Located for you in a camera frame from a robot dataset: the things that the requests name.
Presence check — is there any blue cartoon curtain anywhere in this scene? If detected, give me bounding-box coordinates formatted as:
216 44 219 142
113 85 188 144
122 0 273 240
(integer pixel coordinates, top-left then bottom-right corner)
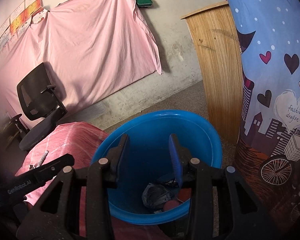
228 0 300 228

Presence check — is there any wall certificates group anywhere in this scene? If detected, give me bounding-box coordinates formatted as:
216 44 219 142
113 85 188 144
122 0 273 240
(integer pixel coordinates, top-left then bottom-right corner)
0 0 43 55

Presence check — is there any pink checkered table cloth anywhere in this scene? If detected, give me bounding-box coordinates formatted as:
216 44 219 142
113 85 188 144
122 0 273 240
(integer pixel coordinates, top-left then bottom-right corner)
15 122 169 239

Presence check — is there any wooden desk shelf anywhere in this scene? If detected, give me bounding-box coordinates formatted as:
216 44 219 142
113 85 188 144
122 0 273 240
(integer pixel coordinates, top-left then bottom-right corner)
3 119 22 149

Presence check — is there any pink wall sheet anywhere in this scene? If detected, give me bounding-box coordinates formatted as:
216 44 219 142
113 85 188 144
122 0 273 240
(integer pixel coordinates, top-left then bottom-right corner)
0 0 162 117

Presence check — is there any green hanging basket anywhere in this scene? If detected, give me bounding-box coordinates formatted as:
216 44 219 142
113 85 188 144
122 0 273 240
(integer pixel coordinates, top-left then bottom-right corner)
135 0 153 8

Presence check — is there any red paper cup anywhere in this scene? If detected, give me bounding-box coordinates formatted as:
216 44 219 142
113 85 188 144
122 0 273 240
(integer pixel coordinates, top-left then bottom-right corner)
163 188 191 211

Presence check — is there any blue plastic bucket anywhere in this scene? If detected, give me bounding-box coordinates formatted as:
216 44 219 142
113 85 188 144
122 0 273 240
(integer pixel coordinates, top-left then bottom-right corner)
92 110 222 225

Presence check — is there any white stick sachet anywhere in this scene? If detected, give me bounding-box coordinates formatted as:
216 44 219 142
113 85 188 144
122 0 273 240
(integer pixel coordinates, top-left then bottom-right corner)
29 151 49 170

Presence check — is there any grey newspaper bag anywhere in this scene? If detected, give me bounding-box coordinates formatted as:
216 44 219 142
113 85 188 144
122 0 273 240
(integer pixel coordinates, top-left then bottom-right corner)
142 183 175 210

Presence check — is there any wooden cabinet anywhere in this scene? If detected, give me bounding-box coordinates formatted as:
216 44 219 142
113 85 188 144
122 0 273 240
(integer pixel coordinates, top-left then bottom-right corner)
182 1 243 144

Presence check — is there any black office chair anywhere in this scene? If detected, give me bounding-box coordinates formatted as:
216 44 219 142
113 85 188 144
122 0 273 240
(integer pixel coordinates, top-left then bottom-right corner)
10 62 67 152

